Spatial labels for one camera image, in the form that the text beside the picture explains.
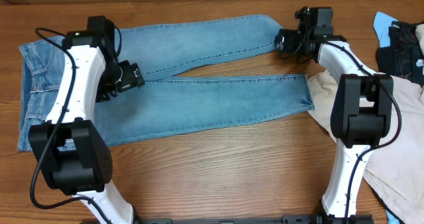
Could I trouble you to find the light blue denim jeans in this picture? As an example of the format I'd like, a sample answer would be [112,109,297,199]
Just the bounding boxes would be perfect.
[17,15,314,152]

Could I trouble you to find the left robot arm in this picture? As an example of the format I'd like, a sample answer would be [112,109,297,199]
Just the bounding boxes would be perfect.
[28,27,143,223]

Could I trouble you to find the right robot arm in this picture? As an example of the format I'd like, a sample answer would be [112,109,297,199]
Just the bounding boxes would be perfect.
[276,28,399,223]

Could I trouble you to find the light blue garment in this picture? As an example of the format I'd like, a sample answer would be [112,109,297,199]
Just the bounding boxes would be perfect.
[373,11,397,48]

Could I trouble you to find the dark navy printed garment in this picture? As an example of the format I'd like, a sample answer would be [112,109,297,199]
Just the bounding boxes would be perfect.
[376,21,423,86]

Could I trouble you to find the beige cloth garment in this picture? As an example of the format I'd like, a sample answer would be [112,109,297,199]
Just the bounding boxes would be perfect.
[307,71,423,223]

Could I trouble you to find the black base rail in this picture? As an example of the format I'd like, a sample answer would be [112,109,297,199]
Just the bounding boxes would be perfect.
[134,214,374,224]

